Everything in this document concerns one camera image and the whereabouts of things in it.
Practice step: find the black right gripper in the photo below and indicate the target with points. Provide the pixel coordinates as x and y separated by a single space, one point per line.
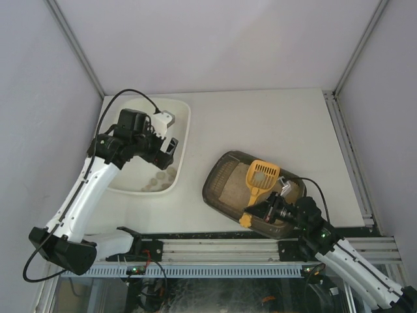
270 210

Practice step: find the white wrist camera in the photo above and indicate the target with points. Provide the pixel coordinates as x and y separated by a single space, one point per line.
286 186
161 122

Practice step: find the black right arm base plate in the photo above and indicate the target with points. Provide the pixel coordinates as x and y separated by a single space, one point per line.
292 251

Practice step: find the orange plastic litter scoop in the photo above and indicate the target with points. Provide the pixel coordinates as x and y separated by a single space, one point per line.
256 189

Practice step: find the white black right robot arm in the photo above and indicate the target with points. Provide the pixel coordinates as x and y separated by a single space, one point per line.
320 240

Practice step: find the aluminium mounting rail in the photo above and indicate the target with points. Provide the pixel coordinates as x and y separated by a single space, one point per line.
377 250

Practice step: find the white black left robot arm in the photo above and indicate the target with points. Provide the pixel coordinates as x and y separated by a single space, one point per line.
63 240

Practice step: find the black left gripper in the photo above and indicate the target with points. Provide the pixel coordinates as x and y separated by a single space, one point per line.
164 157

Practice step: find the left aluminium corner post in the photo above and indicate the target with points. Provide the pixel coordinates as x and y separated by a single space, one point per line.
73 42

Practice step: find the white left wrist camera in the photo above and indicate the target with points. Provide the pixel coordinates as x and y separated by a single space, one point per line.
161 122

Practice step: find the white plastic waste tub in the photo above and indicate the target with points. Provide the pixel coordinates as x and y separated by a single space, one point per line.
137 173

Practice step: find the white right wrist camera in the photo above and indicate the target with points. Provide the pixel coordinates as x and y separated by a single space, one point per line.
286 186

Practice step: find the aluminium corner post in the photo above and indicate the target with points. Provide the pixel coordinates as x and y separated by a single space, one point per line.
372 24
73 42

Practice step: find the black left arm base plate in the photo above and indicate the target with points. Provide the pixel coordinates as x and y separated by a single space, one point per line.
143 251

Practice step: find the grey slotted cable duct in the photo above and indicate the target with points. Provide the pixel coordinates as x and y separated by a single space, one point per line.
195 271

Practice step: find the right aluminium corner post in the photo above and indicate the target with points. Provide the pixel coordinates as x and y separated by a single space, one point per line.
372 24

